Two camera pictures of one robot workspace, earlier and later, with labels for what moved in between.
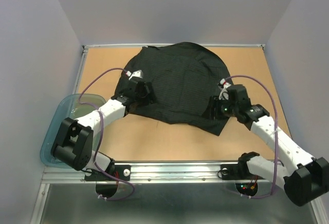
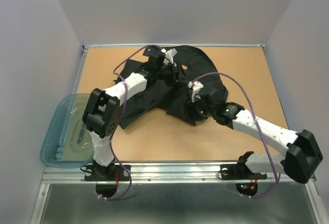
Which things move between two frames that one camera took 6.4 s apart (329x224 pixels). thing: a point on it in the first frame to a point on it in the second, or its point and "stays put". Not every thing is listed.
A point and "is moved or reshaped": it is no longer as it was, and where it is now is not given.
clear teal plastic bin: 69,106 stays put
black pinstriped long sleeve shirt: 184,77 is moved or reshaped
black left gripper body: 145,98 to 166,73
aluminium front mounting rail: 153,172 stays put
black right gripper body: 224,108 to 203,110
